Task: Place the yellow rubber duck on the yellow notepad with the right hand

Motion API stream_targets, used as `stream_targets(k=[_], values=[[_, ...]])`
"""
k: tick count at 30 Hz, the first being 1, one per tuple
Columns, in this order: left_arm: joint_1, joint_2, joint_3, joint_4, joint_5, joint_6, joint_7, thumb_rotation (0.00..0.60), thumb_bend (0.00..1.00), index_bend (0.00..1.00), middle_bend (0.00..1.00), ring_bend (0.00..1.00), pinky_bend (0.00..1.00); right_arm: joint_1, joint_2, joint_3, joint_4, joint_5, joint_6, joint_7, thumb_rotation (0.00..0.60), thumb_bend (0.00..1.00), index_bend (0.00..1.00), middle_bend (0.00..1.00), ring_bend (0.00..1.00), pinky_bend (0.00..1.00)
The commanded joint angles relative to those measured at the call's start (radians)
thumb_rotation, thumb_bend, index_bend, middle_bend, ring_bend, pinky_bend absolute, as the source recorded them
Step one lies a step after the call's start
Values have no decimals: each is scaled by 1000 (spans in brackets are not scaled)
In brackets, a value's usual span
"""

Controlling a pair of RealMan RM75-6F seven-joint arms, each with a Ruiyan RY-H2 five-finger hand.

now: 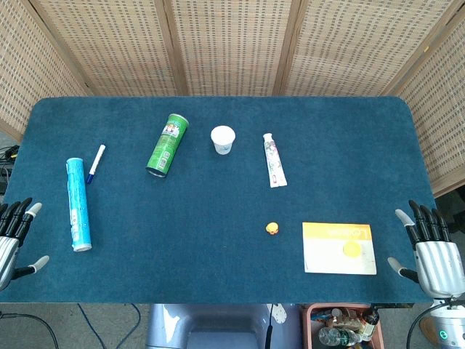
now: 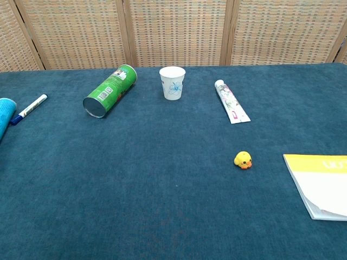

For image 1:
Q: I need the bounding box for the dark brown glass bottle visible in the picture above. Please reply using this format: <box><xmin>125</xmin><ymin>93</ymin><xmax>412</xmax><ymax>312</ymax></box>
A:
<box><xmin>359</xmin><ymin>307</ymin><xmax>381</xmax><ymax>342</ymax></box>

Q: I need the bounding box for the white paper cup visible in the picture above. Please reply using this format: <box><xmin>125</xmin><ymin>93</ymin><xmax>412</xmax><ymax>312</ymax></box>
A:
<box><xmin>210</xmin><ymin>125</ymin><xmax>236</xmax><ymax>156</ymax></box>

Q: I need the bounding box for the dark blue table mat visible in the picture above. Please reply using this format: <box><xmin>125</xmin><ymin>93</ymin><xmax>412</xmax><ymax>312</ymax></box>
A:
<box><xmin>0</xmin><ymin>96</ymin><xmax>437</xmax><ymax>305</ymax></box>

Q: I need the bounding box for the blue floor cable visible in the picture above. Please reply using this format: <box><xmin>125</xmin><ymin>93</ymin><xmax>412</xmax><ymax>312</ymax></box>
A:
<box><xmin>77</xmin><ymin>303</ymin><xmax>142</xmax><ymax>349</ymax></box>

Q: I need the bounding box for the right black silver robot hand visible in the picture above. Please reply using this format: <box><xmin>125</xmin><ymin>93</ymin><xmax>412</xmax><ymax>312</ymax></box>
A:
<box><xmin>387</xmin><ymin>199</ymin><xmax>465</xmax><ymax>300</ymax></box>

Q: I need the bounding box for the white floral toothpaste tube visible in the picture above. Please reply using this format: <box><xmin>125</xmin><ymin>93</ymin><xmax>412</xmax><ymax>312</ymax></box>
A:
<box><xmin>262</xmin><ymin>132</ymin><xmax>288</xmax><ymax>189</ymax></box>

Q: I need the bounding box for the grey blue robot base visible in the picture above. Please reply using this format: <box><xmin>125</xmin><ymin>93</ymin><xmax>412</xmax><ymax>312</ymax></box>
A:
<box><xmin>145</xmin><ymin>303</ymin><xmax>303</xmax><ymax>349</ymax></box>

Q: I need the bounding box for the clear bottle with green label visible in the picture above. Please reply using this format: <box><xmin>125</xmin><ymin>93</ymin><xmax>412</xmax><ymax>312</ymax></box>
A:
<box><xmin>318</xmin><ymin>326</ymin><xmax>361</xmax><ymax>347</ymax></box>

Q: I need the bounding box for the white marker with blue cap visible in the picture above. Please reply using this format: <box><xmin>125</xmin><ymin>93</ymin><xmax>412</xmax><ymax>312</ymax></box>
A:
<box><xmin>86</xmin><ymin>144</ymin><xmax>107</xmax><ymax>185</ymax></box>

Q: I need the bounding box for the black equipment with cables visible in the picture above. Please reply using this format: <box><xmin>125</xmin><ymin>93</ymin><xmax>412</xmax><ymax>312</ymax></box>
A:
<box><xmin>0</xmin><ymin>144</ymin><xmax>21</xmax><ymax>196</ymax></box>

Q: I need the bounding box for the light blue cylindrical can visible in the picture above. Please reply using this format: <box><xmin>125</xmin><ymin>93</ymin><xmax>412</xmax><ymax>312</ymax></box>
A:
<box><xmin>65</xmin><ymin>157</ymin><xmax>92</xmax><ymax>253</ymax></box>

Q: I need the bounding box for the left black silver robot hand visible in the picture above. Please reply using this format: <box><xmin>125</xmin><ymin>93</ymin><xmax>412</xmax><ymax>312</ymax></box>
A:
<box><xmin>0</xmin><ymin>197</ymin><xmax>50</xmax><ymax>292</ymax></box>

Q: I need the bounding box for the black floor cable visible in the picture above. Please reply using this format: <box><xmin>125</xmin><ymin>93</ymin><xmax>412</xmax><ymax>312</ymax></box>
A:
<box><xmin>0</xmin><ymin>310</ymin><xmax>60</xmax><ymax>349</ymax></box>

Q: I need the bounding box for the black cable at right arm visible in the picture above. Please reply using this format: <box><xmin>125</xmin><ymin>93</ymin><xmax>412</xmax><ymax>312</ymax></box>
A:
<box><xmin>405</xmin><ymin>304</ymin><xmax>439</xmax><ymax>349</ymax></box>

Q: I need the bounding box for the woven bamboo screen panel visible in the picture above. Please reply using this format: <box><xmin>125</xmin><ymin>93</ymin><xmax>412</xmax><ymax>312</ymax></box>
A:
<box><xmin>28</xmin><ymin>0</ymin><xmax>188</xmax><ymax>97</ymax></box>
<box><xmin>0</xmin><ymin>0</ymin><xmax>90</xmax><ymax>143</ymax></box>
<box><xmin>381</xmin><ymin>10</ymin><xmax>465</xmax><ymax>199</ymax></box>
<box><xmin>279</xmin><ymin>0</ymin><xmax>464</xmax><ymax>97</ymax></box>
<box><xmin>163</xmin><ymin>0</ymin><xmax>302</xmax><ymax>97</ymax></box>

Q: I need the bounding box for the black cable on robot base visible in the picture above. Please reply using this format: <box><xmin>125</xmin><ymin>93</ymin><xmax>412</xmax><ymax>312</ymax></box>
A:
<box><xmin>264</xmin><ymin>303</ymin><xmax>275</xmax><ymax>349</ymax></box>

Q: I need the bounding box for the yellow and white booklet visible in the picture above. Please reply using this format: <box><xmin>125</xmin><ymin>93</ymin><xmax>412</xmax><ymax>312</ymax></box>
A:
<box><xmin>302</xmin><ymin>222</ymin><xmax>378</xmax><ymax>276</ymax></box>

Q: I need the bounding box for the pink plastic bin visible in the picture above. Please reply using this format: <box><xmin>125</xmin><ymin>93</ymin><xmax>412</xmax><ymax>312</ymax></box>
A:
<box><xmin>300</xmin><ymin>303</ymin><xmax>385</xmax><ymax>349</ymax></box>

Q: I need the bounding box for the green chip can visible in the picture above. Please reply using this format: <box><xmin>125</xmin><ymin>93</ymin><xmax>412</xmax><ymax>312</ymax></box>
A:
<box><xmin>145</xmin><ymin>113</ymin><xmax>190</xmax><ymax>180</ymax></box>

